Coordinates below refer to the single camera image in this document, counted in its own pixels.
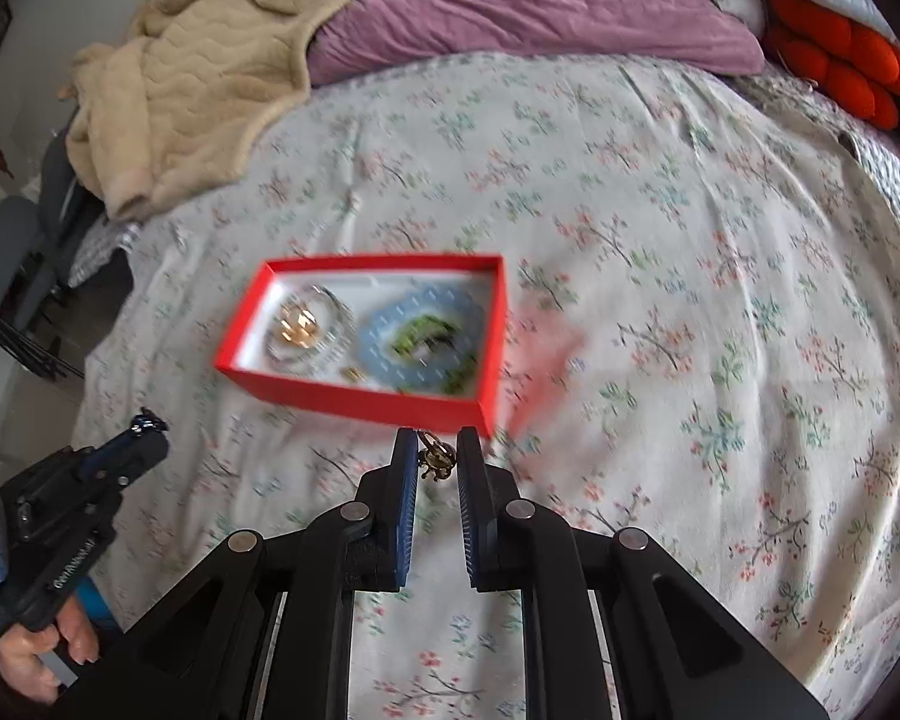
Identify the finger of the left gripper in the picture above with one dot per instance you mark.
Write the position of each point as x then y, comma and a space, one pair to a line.
129, 455

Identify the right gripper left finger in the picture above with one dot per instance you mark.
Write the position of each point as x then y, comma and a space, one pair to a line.
262, 627

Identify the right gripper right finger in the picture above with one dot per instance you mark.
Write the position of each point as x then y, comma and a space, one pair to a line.
613, 626

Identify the small gold earring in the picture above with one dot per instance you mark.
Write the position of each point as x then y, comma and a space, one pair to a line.
353, 374

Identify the black spiky earring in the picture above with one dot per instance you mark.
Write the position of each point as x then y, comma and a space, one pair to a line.
436, 459

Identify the person's left hand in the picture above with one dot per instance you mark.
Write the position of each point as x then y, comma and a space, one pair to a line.
21, 649

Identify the grey office chair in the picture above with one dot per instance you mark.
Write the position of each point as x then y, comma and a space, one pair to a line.
39, 239

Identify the floral bed sheet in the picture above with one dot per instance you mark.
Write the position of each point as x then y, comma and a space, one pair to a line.
703, 336

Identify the red cardboard box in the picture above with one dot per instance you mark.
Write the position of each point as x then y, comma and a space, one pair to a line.
427, 330

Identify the beige quilted blanket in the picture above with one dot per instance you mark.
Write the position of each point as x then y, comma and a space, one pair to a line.
177, 108

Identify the purple pillow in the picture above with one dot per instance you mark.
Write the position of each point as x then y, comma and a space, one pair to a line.
372, 35

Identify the orange knotted cushion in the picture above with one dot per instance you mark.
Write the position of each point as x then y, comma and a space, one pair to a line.
850, 63

